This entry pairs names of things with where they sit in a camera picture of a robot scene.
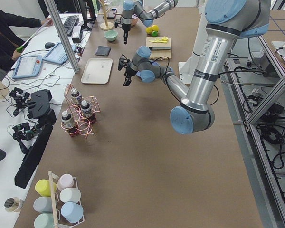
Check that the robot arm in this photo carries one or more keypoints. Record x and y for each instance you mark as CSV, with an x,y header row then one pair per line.
x,y
135,7
227,21

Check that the back right tea bottle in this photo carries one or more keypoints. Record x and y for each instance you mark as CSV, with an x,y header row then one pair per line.
x,y
87,112

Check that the yellow lemon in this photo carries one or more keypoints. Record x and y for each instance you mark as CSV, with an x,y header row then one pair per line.
x,y
149,30
155,28

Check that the far teach pendant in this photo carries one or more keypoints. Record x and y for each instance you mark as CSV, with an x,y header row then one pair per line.
x,y
56,54

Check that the upper yellow lemon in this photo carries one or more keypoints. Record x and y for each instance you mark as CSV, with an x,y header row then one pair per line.
x,y
155,28

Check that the mint green bowl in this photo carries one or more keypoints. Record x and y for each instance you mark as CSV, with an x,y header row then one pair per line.
x,y
111,35

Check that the teach pendant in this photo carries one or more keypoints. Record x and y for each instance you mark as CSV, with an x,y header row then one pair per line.
x,y
56,54
27,67

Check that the wooden cup tree stand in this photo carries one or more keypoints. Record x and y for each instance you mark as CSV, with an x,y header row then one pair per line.
x,y
106,25

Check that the back left tea bottle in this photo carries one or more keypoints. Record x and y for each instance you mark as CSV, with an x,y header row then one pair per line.
x,y
76,96

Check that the near teach pendant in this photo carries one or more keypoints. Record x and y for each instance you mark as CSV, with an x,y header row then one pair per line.
x,y
27,67

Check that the pink ice bowl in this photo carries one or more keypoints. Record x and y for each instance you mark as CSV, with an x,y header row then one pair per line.
x,y
134,20

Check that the lower yellow lemon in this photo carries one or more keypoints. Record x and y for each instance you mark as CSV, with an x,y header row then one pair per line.
x,y
149,30

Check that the tea bottle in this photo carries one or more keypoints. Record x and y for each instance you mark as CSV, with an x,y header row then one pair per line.
x,y
87,112
69,124
76,96

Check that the yellow plastic knife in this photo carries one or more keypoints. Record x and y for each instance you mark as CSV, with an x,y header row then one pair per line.
x,y
158,41

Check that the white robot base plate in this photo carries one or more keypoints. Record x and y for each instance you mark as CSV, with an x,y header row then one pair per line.
x,y
185,72

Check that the aluminium frame post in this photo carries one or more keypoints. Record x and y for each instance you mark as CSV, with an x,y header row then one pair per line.
x,y
52,9

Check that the grey folded cloth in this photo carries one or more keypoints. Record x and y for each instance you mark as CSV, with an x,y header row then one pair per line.
x,y
102,51

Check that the cream rabbit tray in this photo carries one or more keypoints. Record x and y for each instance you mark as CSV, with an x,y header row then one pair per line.
x,y
97,71

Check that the black computer mouse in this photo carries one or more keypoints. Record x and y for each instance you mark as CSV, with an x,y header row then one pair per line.
x,y
49,45

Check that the white cup rack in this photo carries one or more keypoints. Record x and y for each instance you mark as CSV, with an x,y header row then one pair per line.
x,y
59,220

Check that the yellow cup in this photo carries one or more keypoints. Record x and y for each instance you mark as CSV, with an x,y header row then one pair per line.
x,y
42,187

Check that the light blue cup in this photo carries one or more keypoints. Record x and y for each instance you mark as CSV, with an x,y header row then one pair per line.
x,y
72,212

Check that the lower lemon half slice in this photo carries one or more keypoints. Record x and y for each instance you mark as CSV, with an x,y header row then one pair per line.
x,y
164,38

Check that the black keyboard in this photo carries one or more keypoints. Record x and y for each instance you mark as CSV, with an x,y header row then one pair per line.
x,y
69,24

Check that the green lime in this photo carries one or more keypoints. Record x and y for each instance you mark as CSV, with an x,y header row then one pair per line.
x,y
154,34

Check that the steel muddler black tip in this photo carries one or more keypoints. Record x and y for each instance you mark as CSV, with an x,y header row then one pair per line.
x,y
159,48

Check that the cream cup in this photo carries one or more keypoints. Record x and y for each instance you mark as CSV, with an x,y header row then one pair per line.
x,y
70,194

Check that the wooden cutting board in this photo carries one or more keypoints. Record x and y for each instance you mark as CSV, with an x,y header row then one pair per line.
x,y
157,54

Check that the seated person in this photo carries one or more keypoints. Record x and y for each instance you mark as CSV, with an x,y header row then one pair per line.
x,y
9,41

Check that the pink cup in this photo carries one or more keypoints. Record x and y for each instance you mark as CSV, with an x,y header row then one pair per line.
x,y
65,181

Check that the copper wire bottle rack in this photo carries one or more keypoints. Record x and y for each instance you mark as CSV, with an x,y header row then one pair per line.
x,y
83,125

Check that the grey cup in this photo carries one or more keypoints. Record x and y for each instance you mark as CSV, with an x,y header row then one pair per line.
x,y
43,205

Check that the front tea bottle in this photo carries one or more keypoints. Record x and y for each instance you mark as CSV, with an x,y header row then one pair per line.
x,y
69,124

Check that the blue round plate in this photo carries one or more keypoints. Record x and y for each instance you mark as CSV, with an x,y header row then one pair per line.
x,y
154,64

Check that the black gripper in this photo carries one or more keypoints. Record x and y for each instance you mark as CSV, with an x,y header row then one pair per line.
x,y
126,23
130,69

